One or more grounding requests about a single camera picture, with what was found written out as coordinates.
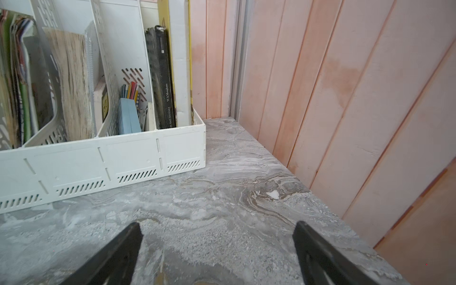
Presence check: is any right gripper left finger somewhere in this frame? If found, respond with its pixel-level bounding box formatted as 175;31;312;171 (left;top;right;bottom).
62;222;143;285

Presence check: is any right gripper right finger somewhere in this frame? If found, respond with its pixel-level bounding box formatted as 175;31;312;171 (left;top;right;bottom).
293;221;377;285

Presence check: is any white file organizer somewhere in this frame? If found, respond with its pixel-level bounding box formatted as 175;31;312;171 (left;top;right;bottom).
1;1;206;213

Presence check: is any light blue booklet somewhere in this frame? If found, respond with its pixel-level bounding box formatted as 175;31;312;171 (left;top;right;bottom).
119;98;141;135

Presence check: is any illustrated children's book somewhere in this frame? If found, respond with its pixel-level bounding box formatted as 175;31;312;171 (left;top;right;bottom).
1;9;39;148

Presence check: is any wood pattern notebook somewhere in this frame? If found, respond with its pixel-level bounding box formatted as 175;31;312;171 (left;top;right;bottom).
43;27;95;141

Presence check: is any black spine book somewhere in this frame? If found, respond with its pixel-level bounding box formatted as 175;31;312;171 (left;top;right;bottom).
145;25;176;129

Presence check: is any yellow cover book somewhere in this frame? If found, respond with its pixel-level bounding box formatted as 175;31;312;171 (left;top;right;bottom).
157;0;194;127

